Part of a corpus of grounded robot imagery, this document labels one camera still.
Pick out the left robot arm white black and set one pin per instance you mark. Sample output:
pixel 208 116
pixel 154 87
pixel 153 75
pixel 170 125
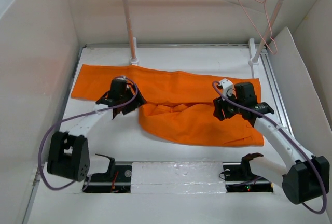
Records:
pixel 69 155

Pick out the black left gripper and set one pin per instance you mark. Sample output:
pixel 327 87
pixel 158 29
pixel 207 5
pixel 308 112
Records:
pixel 135 102

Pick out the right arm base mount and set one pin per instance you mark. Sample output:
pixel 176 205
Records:
pixel 238 179

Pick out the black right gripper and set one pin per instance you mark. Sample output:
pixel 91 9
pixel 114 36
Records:
pixel 220 103

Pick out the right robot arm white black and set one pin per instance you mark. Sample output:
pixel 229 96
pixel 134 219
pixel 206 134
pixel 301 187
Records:
pixel 304 176

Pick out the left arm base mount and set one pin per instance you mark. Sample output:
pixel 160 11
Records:
pixel 118 181

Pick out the orange trousers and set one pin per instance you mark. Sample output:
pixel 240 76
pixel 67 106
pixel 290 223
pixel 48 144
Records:
pixel 179 105

